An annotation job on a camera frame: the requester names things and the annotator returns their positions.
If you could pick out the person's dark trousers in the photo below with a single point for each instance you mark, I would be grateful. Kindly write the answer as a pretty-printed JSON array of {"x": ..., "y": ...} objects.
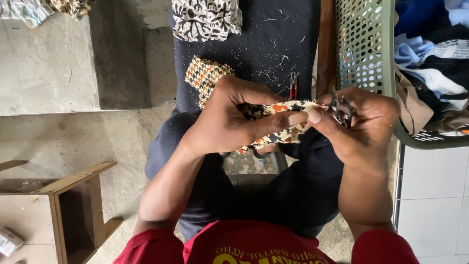
[{"x": 300, "y": 190}]

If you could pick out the white printed cloth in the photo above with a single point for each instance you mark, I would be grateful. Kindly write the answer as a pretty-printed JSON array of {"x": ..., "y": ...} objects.
[{"x": 25, "y": 11}]

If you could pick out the houndstooth patterned fabric strip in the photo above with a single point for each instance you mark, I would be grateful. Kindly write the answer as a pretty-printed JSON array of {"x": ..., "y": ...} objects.
[{"x": 282, "y": 108}]

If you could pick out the brown wooden plank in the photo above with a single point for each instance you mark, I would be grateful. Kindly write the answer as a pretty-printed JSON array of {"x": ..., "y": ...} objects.
[{"x": 326, "y": 47}]

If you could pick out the brown wooden stool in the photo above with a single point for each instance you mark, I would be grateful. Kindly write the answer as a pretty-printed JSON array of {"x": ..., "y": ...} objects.
[{"x": 58, "y": 190}]

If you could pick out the folded houndstooth patterned fabric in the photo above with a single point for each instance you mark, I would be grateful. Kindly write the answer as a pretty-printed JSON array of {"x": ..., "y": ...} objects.
[{"x": 205, "y": 77}]

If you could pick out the person's red shirt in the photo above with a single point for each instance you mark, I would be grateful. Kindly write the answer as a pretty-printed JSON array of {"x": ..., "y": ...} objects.
[{"x": 256, "y": 245}]

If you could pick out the heap of mixed clothes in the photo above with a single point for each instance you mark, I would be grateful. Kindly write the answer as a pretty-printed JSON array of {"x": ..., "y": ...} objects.
[{"x": 432, "y": 73}]

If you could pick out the person's right hand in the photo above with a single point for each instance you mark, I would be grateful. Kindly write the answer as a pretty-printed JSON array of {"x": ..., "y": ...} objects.
[{"x": 366, "y": 139}]

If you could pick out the green perforated plastic basket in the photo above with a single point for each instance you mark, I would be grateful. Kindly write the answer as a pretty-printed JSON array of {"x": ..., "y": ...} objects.
[{"x": 366, "y": 47}]

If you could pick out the metal thread snips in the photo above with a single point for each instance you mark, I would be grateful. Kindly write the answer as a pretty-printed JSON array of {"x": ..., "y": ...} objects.
[{"x": 342, "y": 110}]

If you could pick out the person's left hand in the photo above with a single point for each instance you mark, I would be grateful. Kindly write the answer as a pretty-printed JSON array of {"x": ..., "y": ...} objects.
[{"x": 220, "y": 121}]

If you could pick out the metal door rail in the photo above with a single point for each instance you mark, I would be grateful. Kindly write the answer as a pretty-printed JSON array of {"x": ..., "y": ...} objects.
[{"x": 397, "y": 190}]

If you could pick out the dark navy work cloth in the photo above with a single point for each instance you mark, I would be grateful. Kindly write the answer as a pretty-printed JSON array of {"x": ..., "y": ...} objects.
[{"x": 263, "y": 33}]

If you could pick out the small white carton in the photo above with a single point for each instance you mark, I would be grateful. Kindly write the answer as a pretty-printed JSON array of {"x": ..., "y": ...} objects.
[{"x": 9, "y": 241}]

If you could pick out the brown floral patterned cloth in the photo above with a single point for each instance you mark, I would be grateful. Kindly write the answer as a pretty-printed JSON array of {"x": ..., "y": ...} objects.
[{"x": 73, "y": 7}]

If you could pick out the black and white patterned fabric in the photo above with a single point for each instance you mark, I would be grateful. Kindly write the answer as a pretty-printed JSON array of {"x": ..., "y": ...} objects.
[{"x": 205, "y": 18}]

